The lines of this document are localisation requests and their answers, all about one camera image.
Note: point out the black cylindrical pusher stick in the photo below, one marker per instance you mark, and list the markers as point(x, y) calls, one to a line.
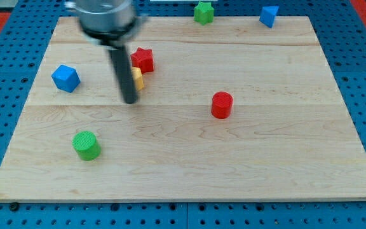
point(122, 68)

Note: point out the blue cube block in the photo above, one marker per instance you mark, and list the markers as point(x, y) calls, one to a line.
point(66, 78)

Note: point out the red cylinder block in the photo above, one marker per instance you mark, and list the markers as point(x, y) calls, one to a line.
point(222, 103)

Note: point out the red star block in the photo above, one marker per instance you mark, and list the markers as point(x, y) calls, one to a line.
point(143, 59)

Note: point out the green star block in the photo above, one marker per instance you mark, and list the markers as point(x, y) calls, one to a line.
point(204, 13)

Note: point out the yellow block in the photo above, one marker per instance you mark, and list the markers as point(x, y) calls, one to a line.
point(138, 78)

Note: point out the blue triangular prism block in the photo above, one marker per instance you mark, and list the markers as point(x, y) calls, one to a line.
point(268, 15)

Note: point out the green cylinder block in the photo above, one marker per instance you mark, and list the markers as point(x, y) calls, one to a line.
point(86, 145)

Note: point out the wooden board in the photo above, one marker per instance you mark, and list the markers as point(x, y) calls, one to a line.
point(289, 137)

